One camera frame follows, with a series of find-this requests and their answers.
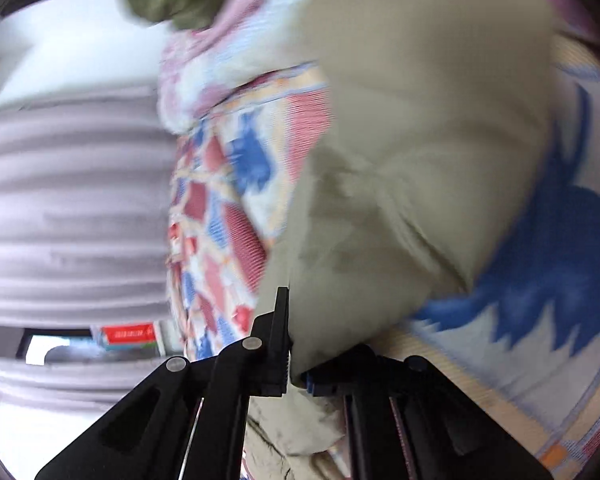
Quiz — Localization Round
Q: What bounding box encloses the leaf patterned checked bed sheet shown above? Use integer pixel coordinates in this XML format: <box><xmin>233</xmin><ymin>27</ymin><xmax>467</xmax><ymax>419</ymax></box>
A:
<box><xmin>164</xmin><ymin>35</ymin><xmax>600</xmax><ymax>480</ymax></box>

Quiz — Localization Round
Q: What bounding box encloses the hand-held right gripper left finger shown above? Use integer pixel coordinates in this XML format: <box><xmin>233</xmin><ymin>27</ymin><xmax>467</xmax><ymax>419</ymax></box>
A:
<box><xmin>34</xmin><ymin>287</ymin><xmax>295</xmax><ymax>480</ymax></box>

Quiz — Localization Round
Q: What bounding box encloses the beige padded jacket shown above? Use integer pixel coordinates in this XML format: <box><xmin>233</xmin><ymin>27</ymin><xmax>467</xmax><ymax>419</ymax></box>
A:
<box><xmin>242</xmin><ymin>0</ymin><xmax>568</xmax><ymax>480</ymax></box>

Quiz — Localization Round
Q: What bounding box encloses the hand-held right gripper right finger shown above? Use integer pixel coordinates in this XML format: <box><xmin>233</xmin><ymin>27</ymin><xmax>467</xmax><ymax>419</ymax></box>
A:
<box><xmin>300</xmin><ymin>343</ymin><xmax>556</xmax><ymax>480</ymax></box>

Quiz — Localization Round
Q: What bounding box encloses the red and white box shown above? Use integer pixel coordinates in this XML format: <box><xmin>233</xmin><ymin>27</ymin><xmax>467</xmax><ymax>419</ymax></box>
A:
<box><xmin>91</xmin><ymin>323</ymin><xmax>169</xmax><ymax>359</ymax></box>

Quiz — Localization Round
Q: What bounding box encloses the grey ribbed surface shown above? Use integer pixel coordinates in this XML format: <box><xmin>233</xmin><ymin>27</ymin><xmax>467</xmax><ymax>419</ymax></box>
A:
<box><xmin>0</xmin><ymin>85</ymin><xmax>182</xmax><ymax>407</ymax></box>

